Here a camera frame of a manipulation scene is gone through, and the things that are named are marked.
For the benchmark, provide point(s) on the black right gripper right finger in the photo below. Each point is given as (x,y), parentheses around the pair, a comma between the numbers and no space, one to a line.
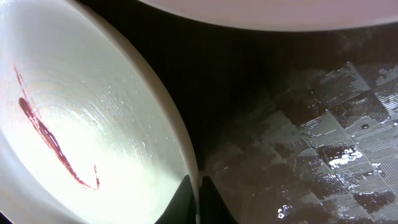
(213,210)

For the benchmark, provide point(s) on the pale green plate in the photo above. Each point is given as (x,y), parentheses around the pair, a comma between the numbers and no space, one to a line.
(89,134)

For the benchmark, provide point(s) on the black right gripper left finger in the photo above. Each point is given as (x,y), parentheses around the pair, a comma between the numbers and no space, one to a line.
(181,209)

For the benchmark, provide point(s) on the large dark brown tray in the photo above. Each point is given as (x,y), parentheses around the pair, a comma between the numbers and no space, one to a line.
(292,127)

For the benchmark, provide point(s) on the white plate with red stain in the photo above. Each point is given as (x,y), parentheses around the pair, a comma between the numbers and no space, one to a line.
(283,15)

